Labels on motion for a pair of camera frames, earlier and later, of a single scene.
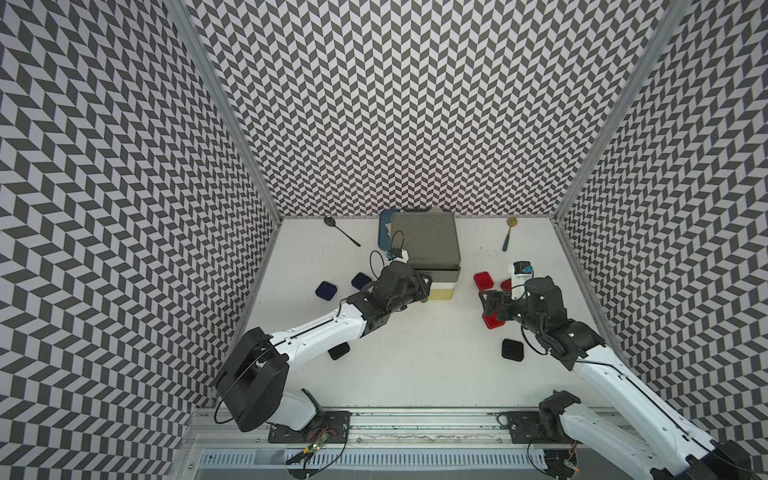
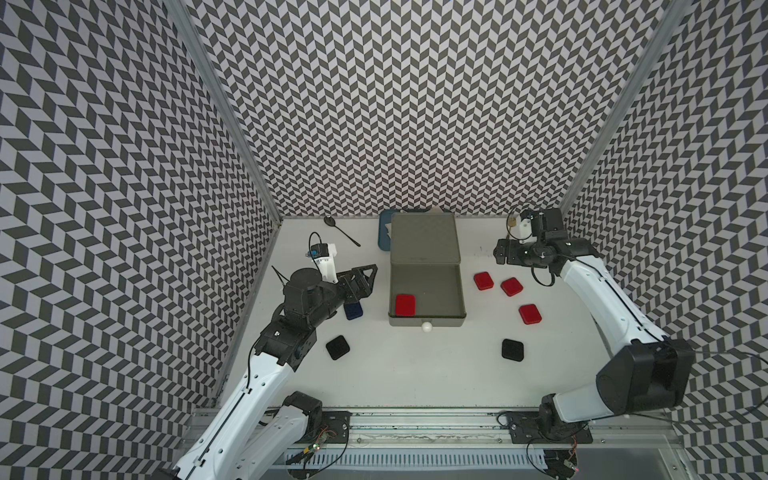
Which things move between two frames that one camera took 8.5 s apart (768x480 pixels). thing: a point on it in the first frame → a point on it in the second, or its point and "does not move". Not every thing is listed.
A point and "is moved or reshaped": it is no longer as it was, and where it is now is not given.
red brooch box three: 492,322 is moved or reshaped
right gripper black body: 511,309 → 525,253
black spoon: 331,222 does not move
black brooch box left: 339,350 does not move
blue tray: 385,217 does not move
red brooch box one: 483,280 does not move
